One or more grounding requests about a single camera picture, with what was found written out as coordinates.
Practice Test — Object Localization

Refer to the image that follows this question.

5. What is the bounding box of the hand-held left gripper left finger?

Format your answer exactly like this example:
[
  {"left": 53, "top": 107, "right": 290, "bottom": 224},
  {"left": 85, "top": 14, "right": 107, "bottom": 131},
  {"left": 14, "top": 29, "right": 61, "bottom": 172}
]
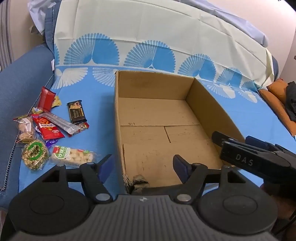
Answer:
[{"left": 40, "top": 154, "right": 114, "bottom": 203}]

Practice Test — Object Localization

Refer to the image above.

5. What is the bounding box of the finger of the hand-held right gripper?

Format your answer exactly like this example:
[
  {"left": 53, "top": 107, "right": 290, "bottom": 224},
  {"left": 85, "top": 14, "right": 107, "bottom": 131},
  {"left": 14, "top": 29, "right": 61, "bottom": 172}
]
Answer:
[
  {"left": 245, "top": 136, "right": 289, "bottom": 153},
  {"left": 211, "top": 131, "right": 246, "bottom": 149}
]

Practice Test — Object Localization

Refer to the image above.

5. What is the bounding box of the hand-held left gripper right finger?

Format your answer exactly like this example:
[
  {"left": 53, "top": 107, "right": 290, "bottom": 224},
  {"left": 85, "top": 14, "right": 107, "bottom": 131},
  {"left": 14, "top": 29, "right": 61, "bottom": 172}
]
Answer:
[{"left": 173, "top": 155, "right": 243, "bottom": 204}]

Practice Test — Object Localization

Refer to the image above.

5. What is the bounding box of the white green cracker packet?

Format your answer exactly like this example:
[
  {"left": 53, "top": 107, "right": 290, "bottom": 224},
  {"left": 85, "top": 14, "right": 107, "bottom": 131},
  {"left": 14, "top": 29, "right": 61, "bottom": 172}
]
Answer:
[{"left": 50, "top": 145, "right": 97, "bottom": 168}]

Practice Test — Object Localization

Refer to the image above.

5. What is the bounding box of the clear red-ended snack packet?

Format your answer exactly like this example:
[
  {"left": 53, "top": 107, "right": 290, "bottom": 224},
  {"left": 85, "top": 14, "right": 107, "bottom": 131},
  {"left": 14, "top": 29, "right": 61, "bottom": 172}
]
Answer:
[{"left": 68, "top": 122, "right": 90, "bottom": 138}]

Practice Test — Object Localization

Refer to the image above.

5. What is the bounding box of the brown cardboard box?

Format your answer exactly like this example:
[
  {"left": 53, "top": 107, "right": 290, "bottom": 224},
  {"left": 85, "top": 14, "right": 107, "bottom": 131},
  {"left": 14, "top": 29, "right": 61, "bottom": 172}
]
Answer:
[{"left": 114, "top": 70, "right": 246, "bottom": 194}]

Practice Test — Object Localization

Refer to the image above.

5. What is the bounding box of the black chocolate packet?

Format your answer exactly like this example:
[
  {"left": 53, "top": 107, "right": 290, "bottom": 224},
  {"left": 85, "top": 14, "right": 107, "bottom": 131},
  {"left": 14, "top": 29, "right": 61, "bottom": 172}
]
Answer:
[{"left": 67, "top": 100, "right": 88, "bottom": 124}]

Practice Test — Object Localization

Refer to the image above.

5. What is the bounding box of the long stick snack packet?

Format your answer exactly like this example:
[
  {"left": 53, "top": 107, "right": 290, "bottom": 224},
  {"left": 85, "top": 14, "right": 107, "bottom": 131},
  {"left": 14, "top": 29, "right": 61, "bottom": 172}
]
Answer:
[{"left": 39, "top": 112, "right": 80, "bottom": 135}]

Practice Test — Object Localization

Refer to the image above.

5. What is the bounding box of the red pretzel snack packet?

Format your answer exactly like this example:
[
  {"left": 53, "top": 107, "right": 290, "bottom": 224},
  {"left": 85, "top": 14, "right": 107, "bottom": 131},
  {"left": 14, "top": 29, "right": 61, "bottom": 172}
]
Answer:
[{"left": 31, "top": 114, "right": 65, "bottom": 140}]

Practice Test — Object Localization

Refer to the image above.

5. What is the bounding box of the round green-label rice cake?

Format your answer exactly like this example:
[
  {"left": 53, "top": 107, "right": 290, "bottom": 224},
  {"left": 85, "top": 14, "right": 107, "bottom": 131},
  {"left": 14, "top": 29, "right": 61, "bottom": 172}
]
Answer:
[{"left": 21, "top": 140, "right": 51, "bottom": 171}]

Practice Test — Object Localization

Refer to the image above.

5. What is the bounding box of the yellow snack bar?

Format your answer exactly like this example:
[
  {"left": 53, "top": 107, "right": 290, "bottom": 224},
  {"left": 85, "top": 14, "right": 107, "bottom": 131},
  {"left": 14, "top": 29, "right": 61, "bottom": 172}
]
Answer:
[{"left": 31, "top": 96, "right": 62, "bottom": 115}]

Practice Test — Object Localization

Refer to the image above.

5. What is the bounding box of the clear cookie packet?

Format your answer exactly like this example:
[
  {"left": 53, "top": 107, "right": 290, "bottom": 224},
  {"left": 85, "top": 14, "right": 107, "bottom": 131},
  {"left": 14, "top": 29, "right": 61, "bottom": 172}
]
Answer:
[{"left": 13, "top": 116, "right": 37, "bottom": 144}]

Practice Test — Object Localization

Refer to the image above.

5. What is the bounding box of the red long snack packet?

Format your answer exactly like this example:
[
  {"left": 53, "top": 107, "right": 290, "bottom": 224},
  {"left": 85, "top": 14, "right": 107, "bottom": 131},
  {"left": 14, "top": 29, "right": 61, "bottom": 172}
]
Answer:
[{"left": 36, "top": 86, "right": 56, "bottom": 112}]

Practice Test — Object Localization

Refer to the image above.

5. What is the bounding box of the orange cushion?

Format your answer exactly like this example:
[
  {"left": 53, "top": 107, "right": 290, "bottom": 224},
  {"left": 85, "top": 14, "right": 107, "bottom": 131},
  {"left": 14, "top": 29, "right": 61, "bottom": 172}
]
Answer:
[{"left": 258, "top": 79, "right": 296, "bottom": 137}]

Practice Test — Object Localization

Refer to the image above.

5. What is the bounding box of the dark clothing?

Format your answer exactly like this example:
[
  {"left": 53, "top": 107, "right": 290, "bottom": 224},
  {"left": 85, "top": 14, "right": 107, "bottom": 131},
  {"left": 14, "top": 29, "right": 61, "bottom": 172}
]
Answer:
[{"left": 285, "top": 81, "right": 296, "bottom": 121}]

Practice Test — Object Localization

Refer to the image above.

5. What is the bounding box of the blue fan-print cloth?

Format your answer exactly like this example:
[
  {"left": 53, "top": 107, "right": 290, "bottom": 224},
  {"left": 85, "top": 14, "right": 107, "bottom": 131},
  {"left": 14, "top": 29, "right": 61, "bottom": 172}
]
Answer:
[{"left": 18, "top": 0, "right": 296, "bottom": 202}]

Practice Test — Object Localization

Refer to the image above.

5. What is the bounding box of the pale blue sheet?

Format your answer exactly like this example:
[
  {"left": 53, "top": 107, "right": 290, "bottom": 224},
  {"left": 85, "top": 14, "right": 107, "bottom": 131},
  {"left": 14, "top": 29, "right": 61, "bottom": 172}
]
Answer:
[{"left": 29, "top": 0, "right": 270, "bottom": 47}]

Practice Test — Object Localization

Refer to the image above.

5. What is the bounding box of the grey curtain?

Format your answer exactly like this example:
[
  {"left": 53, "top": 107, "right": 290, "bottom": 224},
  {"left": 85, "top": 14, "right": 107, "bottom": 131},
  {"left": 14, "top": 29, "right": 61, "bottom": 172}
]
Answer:
[{"left": 0, "top": 0, "right": 14, "bottom": 70}]

